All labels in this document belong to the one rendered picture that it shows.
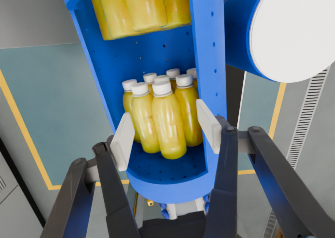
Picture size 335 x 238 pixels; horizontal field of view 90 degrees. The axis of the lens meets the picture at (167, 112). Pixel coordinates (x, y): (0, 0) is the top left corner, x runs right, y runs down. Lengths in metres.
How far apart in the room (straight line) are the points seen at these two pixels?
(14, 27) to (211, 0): 0.73
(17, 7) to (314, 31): 0.97
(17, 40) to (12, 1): 0.14
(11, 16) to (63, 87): 0.95
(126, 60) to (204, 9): 0.28
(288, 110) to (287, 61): 1.55
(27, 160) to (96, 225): 1.24
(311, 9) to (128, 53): 0.46
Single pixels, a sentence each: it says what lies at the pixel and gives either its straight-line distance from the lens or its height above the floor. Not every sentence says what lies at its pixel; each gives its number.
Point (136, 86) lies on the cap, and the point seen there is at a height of 1.11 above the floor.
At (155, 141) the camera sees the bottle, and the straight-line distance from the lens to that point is 0.43.
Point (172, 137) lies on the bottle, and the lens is 0.37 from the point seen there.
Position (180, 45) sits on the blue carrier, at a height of 0.98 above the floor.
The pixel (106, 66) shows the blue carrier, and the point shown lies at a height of 1.05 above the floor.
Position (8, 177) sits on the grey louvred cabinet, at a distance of 2.36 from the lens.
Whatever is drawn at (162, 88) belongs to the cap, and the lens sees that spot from 0.34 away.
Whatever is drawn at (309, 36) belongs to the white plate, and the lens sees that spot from 0.59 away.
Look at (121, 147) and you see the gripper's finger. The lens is 0.16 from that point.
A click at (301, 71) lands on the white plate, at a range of 0.60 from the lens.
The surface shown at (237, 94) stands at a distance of 1.56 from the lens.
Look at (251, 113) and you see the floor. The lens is 1.88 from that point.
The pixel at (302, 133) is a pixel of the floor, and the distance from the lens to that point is 2.36.
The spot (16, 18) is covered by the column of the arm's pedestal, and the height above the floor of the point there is 0.74.
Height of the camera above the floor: 1.48
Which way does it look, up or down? 66 degrees down
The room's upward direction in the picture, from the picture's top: 172 degrees clockwise
